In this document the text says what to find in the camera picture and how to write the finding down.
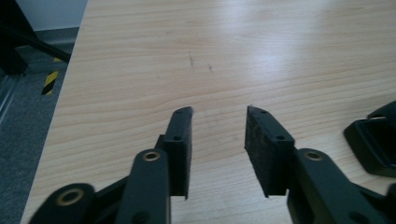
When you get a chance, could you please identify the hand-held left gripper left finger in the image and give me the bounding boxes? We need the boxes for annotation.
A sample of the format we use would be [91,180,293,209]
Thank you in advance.
[154,105,194,200]

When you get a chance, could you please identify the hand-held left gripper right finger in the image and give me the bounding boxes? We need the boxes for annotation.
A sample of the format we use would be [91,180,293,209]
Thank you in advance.
[244,105,295,198]

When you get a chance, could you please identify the black long-arm stapler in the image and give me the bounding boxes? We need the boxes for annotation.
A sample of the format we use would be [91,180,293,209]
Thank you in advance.
[343,100,396,179]

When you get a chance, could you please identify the yellow black floor tape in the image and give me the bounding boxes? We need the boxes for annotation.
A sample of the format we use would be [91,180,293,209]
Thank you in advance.
[41,70,60,96]

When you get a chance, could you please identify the black metal stand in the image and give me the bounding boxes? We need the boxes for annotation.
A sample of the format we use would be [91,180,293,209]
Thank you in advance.
[0,0,72,76]

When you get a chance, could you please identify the aluminium floor rail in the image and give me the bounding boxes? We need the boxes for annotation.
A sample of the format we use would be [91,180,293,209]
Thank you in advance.
[0,73,23,125]

